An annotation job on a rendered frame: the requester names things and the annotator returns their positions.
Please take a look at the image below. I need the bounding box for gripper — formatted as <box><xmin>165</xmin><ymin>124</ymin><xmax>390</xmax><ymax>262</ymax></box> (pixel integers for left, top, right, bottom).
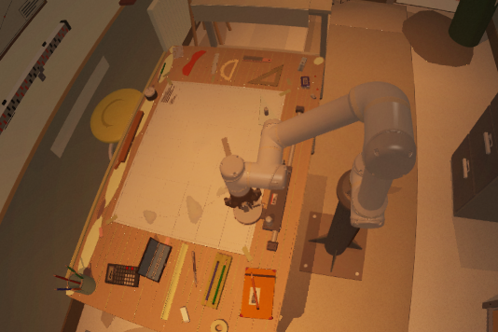
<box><xmin>223</xmin><ymin>187</ymin><xmax>263</xmax><ymax>210</ymax></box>

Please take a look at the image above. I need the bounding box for round tan protractor head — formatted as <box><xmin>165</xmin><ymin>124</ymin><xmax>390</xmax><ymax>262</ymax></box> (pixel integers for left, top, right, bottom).
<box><xmin>233</xmin><ymin>203</ymin><xmax>264</xmax><ymax>226</ymax></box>

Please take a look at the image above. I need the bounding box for translucent brown set square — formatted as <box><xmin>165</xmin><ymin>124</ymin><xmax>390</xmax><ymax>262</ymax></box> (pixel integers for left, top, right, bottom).
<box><xmin>246</xmin><ymin>63</ymin><xmax>285</xmax><ymax>88</ymax></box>

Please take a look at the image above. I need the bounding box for brown carriage plate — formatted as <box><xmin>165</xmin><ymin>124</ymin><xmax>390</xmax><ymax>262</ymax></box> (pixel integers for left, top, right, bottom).
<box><xmin>262</xmin><ymin>191</ymin><xmax>288</xmax><ymax>232</ymax></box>

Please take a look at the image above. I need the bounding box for white drawing sheet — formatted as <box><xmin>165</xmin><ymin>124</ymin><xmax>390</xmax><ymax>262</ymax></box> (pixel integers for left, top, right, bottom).
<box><xmin>112</xmin><ymin>80</ymin><xmax>287</xmax><ymax>256</ymax></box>

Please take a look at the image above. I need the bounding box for yellow protractor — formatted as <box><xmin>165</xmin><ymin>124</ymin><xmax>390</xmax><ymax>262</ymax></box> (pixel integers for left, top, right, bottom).
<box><xmin>219</xmin><ymin>58</ymin><xmax>241</xmax><ymax>81</ymax></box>

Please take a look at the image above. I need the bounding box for yellow pencil tray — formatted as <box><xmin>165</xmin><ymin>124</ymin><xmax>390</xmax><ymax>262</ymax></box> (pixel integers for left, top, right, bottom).
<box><xmin>201</xmin><ymin>252</ymin><xmax>234</xmax><ymax>310</ymax></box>

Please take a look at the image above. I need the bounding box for grey compass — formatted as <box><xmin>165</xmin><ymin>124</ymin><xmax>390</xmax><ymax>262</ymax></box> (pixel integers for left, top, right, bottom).
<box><xmin>189</xmin><ymin>251</ymin><xmax>200</xmax><ymax>286</ymax></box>

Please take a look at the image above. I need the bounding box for purple pencil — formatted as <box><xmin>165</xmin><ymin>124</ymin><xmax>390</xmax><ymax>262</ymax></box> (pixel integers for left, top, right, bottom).
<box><xmin>204</xmin><ymin>259</ymin><xmax>221</xmax><ymax>303</ymax></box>

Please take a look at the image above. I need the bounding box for brown floor plate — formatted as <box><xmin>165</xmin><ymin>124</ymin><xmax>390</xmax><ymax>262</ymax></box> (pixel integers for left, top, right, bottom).
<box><xmin>298</xmin><ymin>211</ymin><xmax>369</xmax><ymax>282</ymax></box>

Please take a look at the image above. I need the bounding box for orange notepad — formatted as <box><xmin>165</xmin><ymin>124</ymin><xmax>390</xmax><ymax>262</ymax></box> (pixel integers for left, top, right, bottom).
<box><xmin>239</xmin><ymin>267</ymin><xmax>278</xmax><ymax>320</ymax></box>

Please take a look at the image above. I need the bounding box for open dark instrument case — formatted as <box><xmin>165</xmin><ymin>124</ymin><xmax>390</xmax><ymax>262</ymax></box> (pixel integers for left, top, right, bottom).
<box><xmin>137</xmin><ymin>237</ymin><xmax>173</xmax><ymax>284</ymax></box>

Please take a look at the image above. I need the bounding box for long yellow ruler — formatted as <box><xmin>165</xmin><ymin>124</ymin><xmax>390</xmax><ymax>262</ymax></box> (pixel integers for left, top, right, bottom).
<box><xmin>159</xmin><ymin>242</ymin><xmax>190</xmax><ymax>322</ymax></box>

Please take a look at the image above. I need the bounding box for long brown wooden straightedge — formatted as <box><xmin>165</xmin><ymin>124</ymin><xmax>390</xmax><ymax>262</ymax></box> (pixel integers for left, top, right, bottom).
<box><xmin>114</xmin><ymin>110</ymin><xmax>145</xmax><ymax>171</ymax></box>

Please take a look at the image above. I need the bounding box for black calculator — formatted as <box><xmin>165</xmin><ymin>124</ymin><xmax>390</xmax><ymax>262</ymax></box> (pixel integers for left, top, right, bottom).
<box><xmin>104</xmin><ymin>262</ymin><xmax>141</xmax><ymax>288</ymax></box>

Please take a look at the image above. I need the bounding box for red french curve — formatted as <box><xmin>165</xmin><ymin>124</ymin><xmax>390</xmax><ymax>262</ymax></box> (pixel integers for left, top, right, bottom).
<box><xmin>181</xmin><ymin>49</ymin><xmax>208</xmax><ymax>76</ymax></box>

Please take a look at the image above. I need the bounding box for green pencil cup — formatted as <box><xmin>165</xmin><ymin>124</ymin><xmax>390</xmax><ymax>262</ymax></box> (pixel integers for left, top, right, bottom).
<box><xmin>67</xmin><ymin>273</ymin><xmax>97</xmax><ymax>296</ymax></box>

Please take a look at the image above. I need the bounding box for white radiator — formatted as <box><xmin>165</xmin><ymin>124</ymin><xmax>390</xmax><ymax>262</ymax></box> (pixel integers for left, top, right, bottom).
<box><xmin>146</xmin><ymin>0</ymin><xmax>214</xmax><ymax>52</ymax></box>

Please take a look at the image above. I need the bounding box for dark drawer cabinet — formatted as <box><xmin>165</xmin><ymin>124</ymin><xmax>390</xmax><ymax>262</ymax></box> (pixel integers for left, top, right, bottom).
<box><xmin>450</xmin><ymin>92</ymin><xmax>498</xmax><ymax>223</ymax></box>

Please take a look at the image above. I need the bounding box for white red levelling staff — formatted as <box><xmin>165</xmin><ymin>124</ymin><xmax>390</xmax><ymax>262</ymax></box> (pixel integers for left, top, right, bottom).
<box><xmin>0</xmin><ymin>20</ymin><xmax>73</xmax><ymax>135</ymax></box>

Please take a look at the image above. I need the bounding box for dark green bin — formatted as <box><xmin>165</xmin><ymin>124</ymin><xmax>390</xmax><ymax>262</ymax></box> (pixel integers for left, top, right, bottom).
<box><xmin>448</xmin><ymin>0</ymin><xmax>498</xmax><ymax>48</ymax></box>

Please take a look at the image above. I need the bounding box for grey guide rail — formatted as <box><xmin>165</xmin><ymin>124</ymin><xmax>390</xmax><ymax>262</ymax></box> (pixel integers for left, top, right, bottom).
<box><xmin>266</xmin><ymin>105</ymin><xmax>305</xmax><ymax>252</ymax></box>

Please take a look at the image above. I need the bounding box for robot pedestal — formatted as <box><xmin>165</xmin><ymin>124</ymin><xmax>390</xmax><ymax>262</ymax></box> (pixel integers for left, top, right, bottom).
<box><xmin>309</xmin><ymin>171</ymin><xmax>365</xmax><ymax>273</ymax></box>

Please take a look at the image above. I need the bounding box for framed wall drawing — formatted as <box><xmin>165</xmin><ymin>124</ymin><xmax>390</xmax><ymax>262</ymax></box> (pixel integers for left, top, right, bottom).
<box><xmin>0</xmin><ymin>0</ymin><xmax>48</xmax><ymax>62</ymax></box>

